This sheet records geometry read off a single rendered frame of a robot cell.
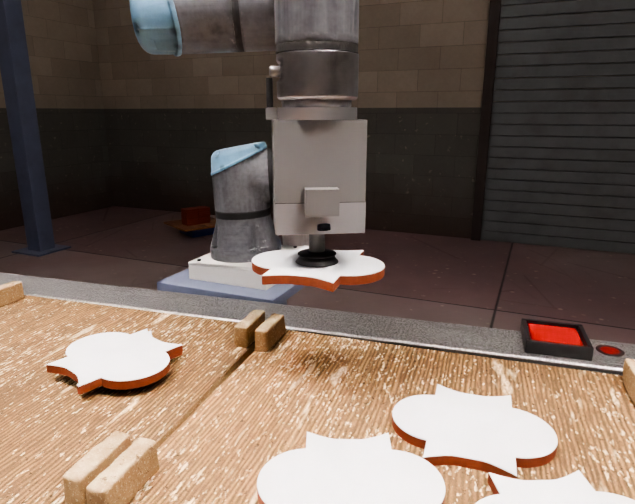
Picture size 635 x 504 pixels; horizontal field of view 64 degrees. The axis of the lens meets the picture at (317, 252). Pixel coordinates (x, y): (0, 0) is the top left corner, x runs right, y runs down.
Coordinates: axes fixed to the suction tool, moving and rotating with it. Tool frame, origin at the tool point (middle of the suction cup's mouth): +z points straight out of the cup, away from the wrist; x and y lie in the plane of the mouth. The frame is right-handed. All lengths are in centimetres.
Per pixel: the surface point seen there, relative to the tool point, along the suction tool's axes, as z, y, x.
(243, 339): 10.0, -7.9, 6.7
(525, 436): 10.3, 15.7, -14.4
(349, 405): 11.2, 2.4, -6.6
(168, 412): 11.2, -14.5, -5.9
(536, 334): 11.9, 29.3, 8.1
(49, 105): -25, -239, 582
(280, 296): 17.9, -2.2, 42.6
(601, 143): 9, 288, 369
